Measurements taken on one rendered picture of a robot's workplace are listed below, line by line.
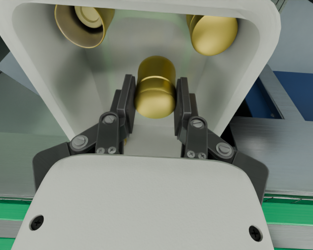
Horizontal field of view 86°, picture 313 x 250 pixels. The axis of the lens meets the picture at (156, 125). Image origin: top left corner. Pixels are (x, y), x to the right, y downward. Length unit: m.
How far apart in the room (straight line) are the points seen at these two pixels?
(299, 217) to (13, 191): 0.42
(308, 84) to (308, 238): 0.34
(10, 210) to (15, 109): 0.53
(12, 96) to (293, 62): 0.97
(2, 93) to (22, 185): 0.65
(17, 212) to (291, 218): 0.40
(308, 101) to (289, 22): 0.16
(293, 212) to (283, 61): 0.34
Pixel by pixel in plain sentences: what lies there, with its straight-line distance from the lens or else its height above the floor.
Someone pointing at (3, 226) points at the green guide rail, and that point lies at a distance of 0.39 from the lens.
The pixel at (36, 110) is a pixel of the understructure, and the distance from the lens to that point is 0.82.
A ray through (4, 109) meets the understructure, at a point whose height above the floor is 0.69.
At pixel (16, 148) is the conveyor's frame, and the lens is 0.43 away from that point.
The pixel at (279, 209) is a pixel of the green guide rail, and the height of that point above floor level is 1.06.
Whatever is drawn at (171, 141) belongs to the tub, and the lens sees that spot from 0.28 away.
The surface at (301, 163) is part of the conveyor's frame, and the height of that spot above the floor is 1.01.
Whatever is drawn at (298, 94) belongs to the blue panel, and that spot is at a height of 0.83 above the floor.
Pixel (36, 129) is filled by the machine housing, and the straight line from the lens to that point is 0.75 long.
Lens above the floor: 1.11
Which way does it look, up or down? 38 degrees down
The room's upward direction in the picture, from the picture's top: 177 degrees counter-clockwise
